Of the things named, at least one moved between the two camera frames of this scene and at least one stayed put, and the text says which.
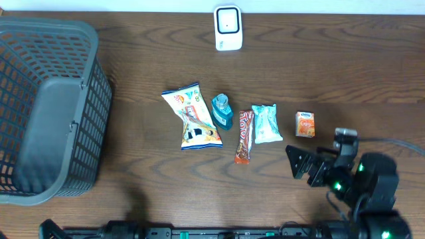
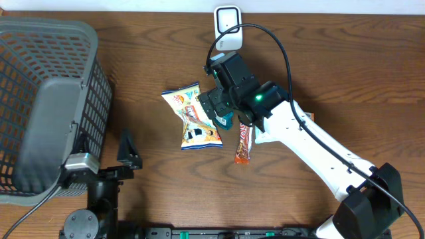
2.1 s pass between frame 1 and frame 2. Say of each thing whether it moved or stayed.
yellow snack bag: stayed
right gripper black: moved
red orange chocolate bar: stayed
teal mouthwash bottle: stayed
